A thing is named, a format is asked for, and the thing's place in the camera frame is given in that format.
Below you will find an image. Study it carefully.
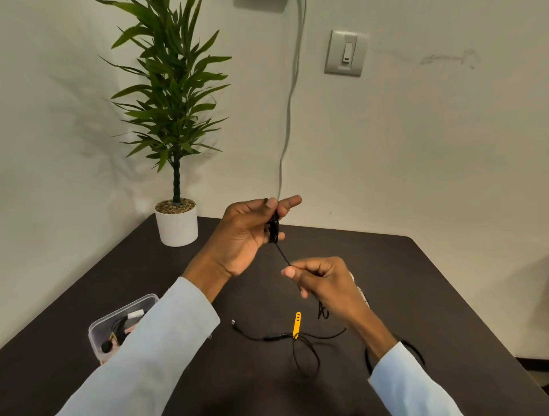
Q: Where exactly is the person's left hand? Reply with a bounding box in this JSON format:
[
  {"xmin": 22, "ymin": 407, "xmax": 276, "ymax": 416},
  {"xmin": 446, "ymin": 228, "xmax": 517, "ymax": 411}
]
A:
[{"xmin": 205, "ymin": 195, "xmax": 303, "ymax": 279}]

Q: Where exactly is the person's right hand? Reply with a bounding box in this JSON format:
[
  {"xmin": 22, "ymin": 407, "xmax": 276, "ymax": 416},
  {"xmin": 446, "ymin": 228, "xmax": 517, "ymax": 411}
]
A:
[{"xmin": 281, "ymin": 256, "xmax": 375, "ymax": 329}]

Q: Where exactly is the thin black cable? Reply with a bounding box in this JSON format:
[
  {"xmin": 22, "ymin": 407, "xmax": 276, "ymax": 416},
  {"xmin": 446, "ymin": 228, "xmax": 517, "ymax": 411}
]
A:
[{"xmin": 231, "ymin": 197, "xmax": 426, "ymax": 380}]

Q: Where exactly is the person's left forearm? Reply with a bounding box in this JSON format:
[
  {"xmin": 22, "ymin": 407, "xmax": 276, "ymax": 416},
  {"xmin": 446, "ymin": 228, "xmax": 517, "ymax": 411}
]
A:
[{"xmin": 56, "ymin": 251, "xmax": 234, "ymax": 416}]

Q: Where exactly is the person's right forearm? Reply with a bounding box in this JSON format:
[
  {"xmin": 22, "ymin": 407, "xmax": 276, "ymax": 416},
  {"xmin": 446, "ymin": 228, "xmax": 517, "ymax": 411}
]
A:
[{"xmin": 345, "ymin": 309, "xmax": 465, "ymax": 416}]

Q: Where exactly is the white plant pot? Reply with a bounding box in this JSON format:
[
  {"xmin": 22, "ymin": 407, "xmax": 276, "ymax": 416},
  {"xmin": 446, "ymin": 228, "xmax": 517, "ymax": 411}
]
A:
[{"xmin": 154, "ymin": 197, "xmax": 199, "ymax": 248}]

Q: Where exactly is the green artificial plant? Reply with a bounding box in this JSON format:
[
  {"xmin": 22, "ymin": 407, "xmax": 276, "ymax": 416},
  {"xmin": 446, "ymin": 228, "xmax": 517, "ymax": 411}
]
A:
[{"xmin": 95, "ymin": 0, "xmax": 232, "ymax": 205}]

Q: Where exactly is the clear plastic container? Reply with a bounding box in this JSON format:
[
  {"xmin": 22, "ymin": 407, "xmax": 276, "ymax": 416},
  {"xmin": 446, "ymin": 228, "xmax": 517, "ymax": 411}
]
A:
[{"xmin": 88, "ymin": 293, "xmax": 160, "ymax": 366}]

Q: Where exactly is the grey wall cable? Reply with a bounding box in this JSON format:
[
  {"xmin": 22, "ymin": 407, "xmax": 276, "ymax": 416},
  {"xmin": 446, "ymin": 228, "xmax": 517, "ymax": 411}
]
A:
[{"xmin": 277, "ymin": 0, "xmax": 308, "ymax": 202}]

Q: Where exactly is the grey wall light switch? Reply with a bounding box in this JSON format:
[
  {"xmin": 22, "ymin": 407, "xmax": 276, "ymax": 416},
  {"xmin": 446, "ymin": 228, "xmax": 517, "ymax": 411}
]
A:
[{"xmin": 325, "ymin": 29, "xmax": 369, "ymax": 78}]

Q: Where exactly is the black cable bundle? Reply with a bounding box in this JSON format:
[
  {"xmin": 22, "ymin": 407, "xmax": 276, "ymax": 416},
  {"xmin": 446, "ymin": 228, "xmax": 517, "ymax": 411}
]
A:
[{"xmin": 100, "ymin": 316, "xmax": 131, "ymax": 354}]

